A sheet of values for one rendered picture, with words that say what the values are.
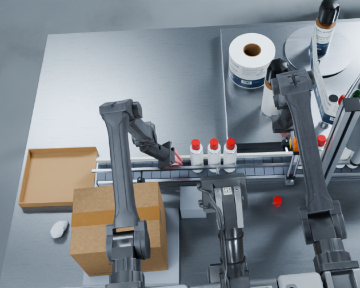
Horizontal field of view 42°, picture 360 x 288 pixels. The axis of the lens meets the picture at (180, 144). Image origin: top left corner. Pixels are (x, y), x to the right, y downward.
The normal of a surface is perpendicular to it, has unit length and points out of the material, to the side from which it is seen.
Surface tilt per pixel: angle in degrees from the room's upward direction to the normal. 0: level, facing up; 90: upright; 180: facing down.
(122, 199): 21
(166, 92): 0
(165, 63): 0
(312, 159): 37
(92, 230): 0
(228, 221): 44
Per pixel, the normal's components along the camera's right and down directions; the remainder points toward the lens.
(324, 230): -0.26, -0.48
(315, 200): -0.17, 0.11
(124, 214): -0.11, -0.16
